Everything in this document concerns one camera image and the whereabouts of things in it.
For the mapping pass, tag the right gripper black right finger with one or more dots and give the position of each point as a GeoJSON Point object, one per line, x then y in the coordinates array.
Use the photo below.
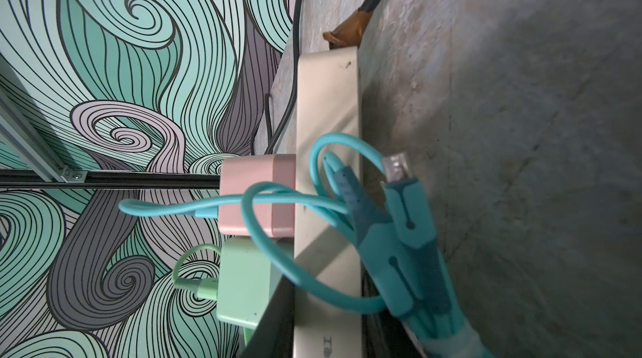
{"type": "Point", "coordinates": [385, 336]}

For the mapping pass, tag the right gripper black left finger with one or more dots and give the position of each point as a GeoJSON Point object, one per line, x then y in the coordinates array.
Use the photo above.
{"type": "Point", "coordinates": [274, 336]}

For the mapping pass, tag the beige power strip red sockets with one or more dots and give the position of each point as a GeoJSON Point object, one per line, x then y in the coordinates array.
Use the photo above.
{"type": "Point", "coordinates": [328, 101]}

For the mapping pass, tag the green USB charger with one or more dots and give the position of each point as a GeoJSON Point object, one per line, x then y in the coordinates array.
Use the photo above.
{"type": "Point", "coordinates": [246, 283]}

